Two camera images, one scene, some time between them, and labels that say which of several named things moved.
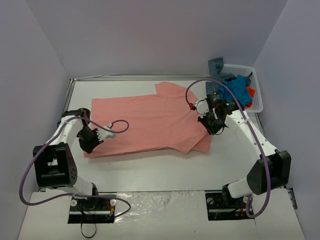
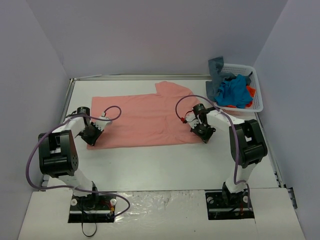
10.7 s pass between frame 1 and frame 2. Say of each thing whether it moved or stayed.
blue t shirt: stayed
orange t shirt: stayed
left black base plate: stayed
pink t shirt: moved
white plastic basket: stayed
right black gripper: moved
